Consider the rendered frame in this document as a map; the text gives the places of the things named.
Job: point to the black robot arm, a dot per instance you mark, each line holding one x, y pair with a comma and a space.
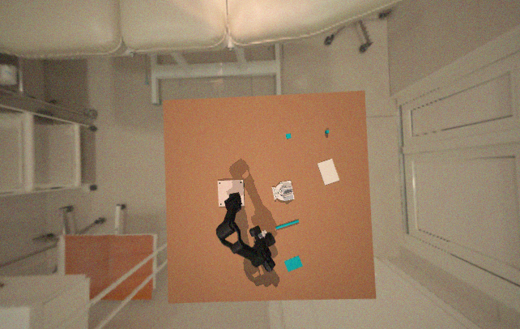
256, 254

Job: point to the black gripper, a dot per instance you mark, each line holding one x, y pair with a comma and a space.
254, 233

